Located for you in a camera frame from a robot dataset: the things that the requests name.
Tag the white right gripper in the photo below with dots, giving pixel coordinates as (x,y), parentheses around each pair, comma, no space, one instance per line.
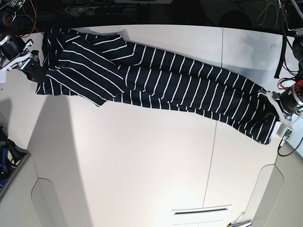
(14,53)

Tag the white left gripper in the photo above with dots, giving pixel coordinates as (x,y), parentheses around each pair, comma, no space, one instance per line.
(283,104)

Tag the navy white-striped T-shirt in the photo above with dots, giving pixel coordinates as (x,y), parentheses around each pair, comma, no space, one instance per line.
(103,68)

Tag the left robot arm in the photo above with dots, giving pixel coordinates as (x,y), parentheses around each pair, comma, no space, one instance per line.
(289,18)

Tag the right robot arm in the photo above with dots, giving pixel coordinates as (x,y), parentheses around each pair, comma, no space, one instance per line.
(14,54)

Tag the grey chair right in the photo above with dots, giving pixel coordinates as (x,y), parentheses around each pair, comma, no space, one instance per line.
(277,198)

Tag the grey chair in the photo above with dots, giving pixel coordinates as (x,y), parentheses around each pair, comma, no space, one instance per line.
(277,198)
(44,194)

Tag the black round stool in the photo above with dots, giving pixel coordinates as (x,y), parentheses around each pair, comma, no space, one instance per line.
(235,19)

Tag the metal scissors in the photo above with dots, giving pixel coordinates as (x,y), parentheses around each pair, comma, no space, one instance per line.
(246,223)

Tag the grey chair left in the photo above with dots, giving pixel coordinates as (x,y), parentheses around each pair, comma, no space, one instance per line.
(44,194)

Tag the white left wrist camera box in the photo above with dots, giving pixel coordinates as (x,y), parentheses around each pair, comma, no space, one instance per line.
(284,131)

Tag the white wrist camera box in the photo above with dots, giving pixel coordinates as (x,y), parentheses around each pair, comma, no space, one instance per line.
(2,76)
(284,131)

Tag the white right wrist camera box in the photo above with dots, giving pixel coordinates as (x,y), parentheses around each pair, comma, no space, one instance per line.
(2,76)

